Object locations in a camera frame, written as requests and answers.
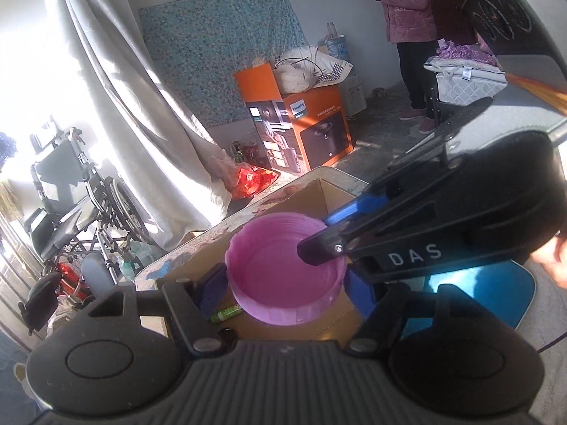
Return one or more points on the white bedding pile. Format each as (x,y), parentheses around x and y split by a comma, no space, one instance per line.
(297,75)

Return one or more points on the wooden board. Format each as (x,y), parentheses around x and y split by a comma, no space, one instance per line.
(192,235)

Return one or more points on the white plastic bag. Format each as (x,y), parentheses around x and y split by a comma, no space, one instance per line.
(66,307)

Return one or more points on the black box with circle pattern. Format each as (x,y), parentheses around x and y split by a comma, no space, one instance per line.
(514,13)

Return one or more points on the blue checked cloth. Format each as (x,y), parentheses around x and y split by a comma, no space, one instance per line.
(6,150)

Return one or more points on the white quilted mattress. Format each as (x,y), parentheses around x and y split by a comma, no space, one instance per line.
(465,88)

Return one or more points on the blue water jug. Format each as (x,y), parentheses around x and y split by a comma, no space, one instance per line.
(339,46)

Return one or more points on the translucent plastic bag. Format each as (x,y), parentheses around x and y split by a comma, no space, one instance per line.
(221,168)

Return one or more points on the red printed plastic bag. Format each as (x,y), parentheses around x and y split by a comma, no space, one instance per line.
(252,181)

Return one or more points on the blue floral mattress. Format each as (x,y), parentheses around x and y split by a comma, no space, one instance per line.
(212,53)

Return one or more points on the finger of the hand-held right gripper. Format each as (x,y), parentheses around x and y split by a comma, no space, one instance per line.
(319,248)
(354,210)

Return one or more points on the pink plastic bowl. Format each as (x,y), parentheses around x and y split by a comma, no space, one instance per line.
(274,270)

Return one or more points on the black bed frame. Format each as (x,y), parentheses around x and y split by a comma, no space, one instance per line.
(436,106)

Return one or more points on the orange cloth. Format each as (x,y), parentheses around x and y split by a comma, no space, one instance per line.
(545,93)

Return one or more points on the hanging tan towel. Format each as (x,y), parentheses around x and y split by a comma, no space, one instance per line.
(9,201)

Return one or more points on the light green tube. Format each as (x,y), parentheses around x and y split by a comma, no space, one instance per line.
(226,314)

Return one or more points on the small floor bowl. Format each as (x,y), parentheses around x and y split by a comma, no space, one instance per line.
(379,93)

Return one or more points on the purple cloth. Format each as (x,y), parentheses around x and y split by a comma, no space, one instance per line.
(460,51)

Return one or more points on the grey folding wheelchair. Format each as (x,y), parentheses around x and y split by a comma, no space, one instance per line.
(53,177)

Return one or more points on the dark wooden door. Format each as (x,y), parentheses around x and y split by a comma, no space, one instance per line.
(452,0)

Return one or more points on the cluster of drink cans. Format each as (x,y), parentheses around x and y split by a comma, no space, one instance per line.
(246,152)

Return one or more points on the person's right hand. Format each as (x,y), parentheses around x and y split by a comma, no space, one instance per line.
(553,261)

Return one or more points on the orange appliance box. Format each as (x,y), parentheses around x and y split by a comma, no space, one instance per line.
(328,133)

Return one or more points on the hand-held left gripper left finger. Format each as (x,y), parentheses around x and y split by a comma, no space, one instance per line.
(212,290)

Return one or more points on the brown cardboard box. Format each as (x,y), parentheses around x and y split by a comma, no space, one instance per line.
(310,199)

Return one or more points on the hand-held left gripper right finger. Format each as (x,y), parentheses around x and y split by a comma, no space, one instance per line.
(359,294)

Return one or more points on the white curtain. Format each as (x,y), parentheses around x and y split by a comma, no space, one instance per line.
(110,75)

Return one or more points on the light blue plastic bag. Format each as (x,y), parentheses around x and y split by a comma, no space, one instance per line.
(137,259)

